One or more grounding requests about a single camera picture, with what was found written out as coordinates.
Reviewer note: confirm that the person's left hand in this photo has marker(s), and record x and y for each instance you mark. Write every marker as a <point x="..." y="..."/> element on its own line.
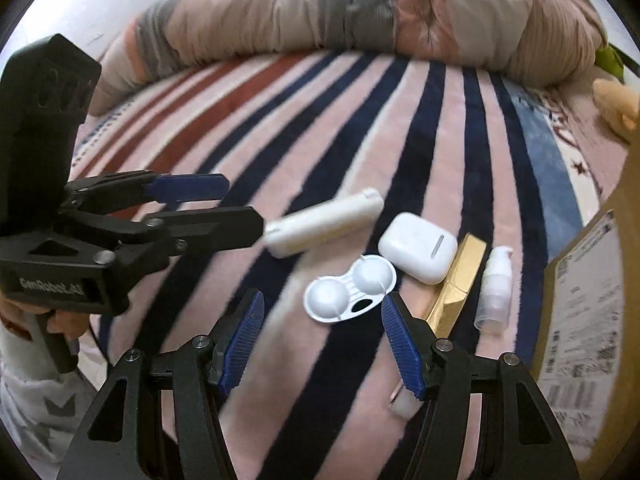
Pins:
<point x="62" y="325"/>

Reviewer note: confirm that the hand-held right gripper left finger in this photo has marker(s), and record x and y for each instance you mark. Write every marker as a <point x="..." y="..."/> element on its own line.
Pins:
<point x="244" y="346"/>

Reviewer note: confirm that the small white pump bottle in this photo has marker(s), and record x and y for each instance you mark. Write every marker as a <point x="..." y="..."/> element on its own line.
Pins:
<point x="492" y="290"/>

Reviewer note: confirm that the white contact lens case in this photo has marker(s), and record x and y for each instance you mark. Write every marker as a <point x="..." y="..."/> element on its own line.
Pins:
<point x="325" y="301"/>

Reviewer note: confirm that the green cloth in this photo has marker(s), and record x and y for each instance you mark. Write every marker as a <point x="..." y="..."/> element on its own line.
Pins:
<point x="609" y="60"/>

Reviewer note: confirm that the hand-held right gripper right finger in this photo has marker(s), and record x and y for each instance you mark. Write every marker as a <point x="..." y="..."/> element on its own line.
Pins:
<point x="400" y="342"/>

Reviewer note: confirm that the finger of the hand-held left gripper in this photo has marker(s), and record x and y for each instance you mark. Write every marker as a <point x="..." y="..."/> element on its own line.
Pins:
<point x="215" y="227"/>
<point x="190" y="187"/>

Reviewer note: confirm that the cardboard box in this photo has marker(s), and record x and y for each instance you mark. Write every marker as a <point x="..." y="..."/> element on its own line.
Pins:
<point x="585" y="310"/>

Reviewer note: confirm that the tan plush toy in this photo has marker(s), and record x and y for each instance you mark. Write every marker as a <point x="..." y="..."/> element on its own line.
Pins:
<point x="614" y="104"/>

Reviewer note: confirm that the gold rectangular box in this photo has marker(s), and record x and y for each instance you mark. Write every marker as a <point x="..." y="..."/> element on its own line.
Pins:
<point x="462" y="270"/>

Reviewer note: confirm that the striped pink blanket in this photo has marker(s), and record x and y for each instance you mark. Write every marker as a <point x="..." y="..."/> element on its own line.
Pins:
<point x="450" y="135"/>

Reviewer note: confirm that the white earbuds case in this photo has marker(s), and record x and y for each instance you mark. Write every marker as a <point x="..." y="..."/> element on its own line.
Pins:
<point x="415" y="247"/>

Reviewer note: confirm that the long white plastic case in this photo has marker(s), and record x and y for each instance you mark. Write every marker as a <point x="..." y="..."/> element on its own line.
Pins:
<point x="320" y="222"/>

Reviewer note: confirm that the beige pink quilt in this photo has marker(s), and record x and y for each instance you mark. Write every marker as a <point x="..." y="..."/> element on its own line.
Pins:
<point x="300" y="10"/>

